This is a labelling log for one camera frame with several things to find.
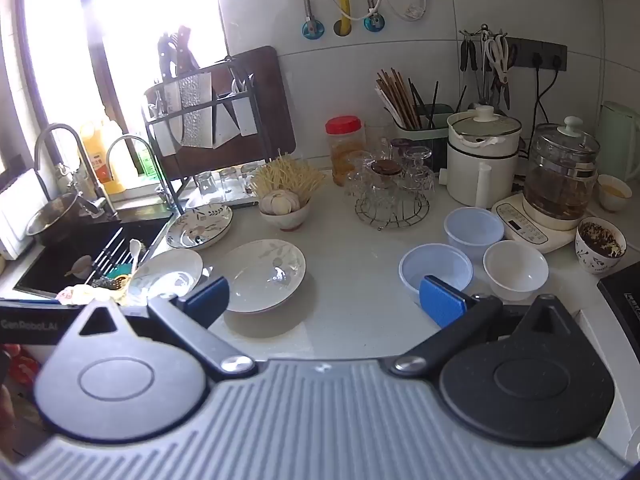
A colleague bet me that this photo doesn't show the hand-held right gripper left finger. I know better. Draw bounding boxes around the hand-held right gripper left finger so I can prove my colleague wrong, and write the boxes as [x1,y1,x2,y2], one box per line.
[75,276,257,382]

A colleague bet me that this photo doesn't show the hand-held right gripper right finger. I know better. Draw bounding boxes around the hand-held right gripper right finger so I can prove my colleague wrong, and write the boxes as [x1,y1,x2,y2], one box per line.
[390,275,581,377]

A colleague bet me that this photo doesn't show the shallow blue plastic bowl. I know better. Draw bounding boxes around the shallow blue plastic bowl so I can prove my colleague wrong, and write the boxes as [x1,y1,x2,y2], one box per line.
[398,243,474,306]

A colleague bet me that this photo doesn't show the white leaf-pattern plate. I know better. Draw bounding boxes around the white leaf-pattern plate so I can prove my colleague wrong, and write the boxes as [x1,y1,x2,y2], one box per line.
[212,240,307,313]
[127,249,205,306]

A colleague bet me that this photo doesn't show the colourful floral plate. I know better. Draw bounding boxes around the colourful floral plate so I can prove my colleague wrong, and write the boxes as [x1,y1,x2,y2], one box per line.
[165,204,234,251]

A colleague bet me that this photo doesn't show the white ceramic bowl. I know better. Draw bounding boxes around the white ceramic bowl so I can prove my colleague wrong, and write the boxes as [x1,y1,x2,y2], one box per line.
[482,240,550,302]

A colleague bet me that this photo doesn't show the black kitchen sink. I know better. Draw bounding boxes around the black kitchen sink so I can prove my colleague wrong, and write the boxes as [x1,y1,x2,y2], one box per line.
[12,210,173,301]

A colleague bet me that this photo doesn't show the grey drain tray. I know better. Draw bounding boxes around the grey drain tray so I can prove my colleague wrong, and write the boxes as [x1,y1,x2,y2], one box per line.
[184,185,262,212]

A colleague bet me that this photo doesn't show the bundle of chopsticks in sink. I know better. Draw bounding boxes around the bundle of chopsticks in sink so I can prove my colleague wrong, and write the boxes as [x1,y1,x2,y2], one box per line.
[82,227,133,286]

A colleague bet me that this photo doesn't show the stainless steel bowl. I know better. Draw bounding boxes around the stainless steel bowl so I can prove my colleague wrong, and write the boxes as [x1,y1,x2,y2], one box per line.
[25,192,83,248]

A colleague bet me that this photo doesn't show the white bowl holding garlic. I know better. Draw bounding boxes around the white bowl holding garlic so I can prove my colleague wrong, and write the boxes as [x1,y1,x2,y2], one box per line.
[258,195,312,232]

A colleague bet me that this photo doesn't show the cream kettle base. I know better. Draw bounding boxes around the cream kettle base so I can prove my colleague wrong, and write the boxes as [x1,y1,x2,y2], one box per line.
[491,195,593,253]

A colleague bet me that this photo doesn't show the garlic bulbs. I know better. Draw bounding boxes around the garlic bulbs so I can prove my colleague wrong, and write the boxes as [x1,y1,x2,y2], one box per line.
[261,189,302,216]

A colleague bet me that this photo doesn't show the white ribbed box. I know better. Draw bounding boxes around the white ribbed box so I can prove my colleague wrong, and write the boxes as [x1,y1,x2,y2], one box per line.
[0,167,48,261]

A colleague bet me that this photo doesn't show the cluster of glass cups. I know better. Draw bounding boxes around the cluster of glass cups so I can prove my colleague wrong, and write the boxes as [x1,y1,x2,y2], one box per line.
[345,146,436,211]

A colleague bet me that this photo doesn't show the white electric cooking pot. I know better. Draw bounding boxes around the white electric cooking pot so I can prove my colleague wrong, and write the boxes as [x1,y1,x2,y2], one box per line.
[440,102,523,208]

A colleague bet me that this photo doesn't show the green detergent bottle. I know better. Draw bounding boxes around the green detergent bottle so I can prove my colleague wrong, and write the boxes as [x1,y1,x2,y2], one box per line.
[132,140,161,178]

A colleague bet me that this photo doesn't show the patterned bowl with tea residue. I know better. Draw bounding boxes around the patterned bowl with tea residue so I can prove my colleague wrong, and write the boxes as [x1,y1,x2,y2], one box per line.
[575,216,627,276]

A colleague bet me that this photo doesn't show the glass health kettle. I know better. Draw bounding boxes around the glass health kettle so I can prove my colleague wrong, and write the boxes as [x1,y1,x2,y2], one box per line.
[522,116,601,218]

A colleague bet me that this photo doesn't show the tall clear glass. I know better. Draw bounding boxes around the tall clear glass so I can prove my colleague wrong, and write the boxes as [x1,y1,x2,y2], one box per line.
[362,120,396,161]

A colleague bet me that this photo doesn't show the plain steel kitchen knife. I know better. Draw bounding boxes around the plain steel kitchen knife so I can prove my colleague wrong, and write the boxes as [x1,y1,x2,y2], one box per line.
[150,85,182,158]

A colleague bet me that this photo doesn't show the orange detergent bottle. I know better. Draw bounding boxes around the orange detergent bottle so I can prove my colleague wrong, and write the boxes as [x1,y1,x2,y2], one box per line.
[80,120,126,196]

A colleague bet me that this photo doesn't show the green chopstick holder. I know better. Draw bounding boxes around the green chopstick holder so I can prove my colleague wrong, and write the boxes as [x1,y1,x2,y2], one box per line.
[392,104,455,171]

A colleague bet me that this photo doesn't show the small steel faucet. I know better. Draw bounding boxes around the small steel faucet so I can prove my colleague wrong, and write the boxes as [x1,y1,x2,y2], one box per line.
[106,135,183,213]

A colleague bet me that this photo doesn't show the dark wooden cutting board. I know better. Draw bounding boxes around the dark wooden cutting board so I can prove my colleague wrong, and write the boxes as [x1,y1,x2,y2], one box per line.
[165,45,296,181]

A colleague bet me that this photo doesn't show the red-lidded plastic jar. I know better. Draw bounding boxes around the red-lidded plastic jar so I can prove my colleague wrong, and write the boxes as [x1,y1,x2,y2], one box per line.
[325,116,363,186]

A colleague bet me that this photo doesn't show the black induction cooktop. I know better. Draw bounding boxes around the black induction cooktop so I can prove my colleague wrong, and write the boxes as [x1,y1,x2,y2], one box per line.
[596,265,640,318]

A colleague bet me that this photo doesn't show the hammered steel cleaver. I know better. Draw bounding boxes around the hammered steel cleaver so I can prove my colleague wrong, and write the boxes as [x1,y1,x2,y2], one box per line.
[177,72,216,148]

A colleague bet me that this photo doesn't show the tall steel faucet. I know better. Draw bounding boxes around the tall steel faucet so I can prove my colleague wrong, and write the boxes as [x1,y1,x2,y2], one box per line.
[34,122,119,220]

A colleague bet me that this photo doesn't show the bundle of black chopsticks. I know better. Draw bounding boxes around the bundle of black chopsticks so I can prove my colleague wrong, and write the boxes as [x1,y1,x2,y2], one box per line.
[407,78,441,128]

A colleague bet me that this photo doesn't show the small bowl with yellow liquid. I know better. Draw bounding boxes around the small bowl with yellow liquid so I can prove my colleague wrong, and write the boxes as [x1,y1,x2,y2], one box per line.
[596,174,633,212]

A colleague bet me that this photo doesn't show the bundle of wooden chopsticks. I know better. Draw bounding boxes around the bundle of wooden chopsticks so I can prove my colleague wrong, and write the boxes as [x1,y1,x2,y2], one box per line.
[375,67,423,131]

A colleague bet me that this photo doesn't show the black knife rack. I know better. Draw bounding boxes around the black knife rack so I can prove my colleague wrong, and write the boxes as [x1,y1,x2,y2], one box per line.
[142,57,261,211]

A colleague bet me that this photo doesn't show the pale green electric kettle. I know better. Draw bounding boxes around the pale green electric kettle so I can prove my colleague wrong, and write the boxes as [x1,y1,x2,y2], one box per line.
[597,101,640,186]

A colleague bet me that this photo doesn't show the window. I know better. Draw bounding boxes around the window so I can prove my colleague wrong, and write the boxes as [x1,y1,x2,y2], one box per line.
[0,0,231,128]

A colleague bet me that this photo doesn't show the round wire cup rack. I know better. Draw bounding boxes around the round wire cup rack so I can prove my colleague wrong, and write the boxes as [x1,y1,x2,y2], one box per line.
[355,192,431,231]

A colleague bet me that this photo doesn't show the black power cable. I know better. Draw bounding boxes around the black power cable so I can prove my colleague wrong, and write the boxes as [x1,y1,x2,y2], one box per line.
[542,62,562,121]
[530,60,543,136]

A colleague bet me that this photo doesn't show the black-handled hanging tool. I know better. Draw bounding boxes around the black-handled hanging tool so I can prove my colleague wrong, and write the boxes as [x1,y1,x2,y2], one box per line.
[460,35,478,73]

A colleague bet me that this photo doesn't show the white-handled kitchen scissors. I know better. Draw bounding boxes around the white-handled kitchen scissors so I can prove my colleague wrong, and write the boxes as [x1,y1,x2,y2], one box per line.
[484,32,511,83]

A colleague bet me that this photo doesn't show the black wall power strip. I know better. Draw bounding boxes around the black wall power strip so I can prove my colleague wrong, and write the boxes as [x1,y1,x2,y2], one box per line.
[505,37,568,72]

